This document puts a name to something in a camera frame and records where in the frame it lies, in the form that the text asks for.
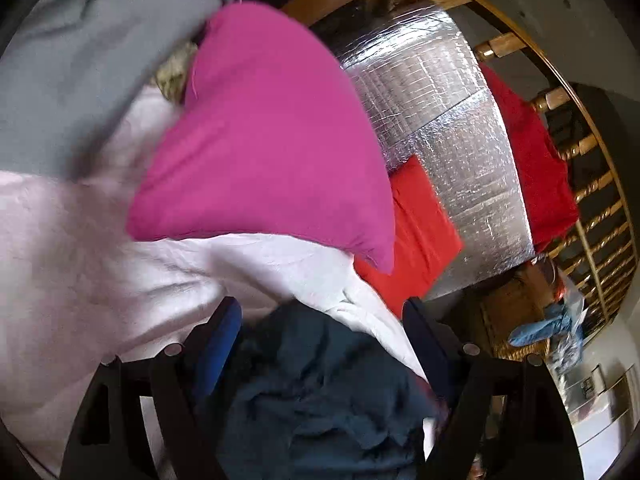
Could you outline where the grey cloth garment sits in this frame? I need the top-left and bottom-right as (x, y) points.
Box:
(1, 0), (234, 179)

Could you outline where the small red cushion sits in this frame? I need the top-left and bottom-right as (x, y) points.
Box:
(355, 156), (463, 318)

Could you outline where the wicker basket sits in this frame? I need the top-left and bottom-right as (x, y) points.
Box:
(480, 264), (554, 361)

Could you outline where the pale pink bed blanket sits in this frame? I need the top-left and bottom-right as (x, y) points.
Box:
(1, 87), (419, 478)

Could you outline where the silver foil insulation mat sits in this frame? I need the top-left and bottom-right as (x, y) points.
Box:
(330, 2), (534, 299)

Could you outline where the navy blue quilted jacket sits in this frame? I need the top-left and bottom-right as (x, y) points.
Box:
(210, 301), (442, 479)

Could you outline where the large red pillow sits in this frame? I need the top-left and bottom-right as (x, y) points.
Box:
(480, 65), (579, 252)

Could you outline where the blue cloth in basket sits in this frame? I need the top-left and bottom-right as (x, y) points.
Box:
(508, 304), (573, 348)

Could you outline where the magenta pillow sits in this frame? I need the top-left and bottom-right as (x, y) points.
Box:
(127, 1), (394, 272)

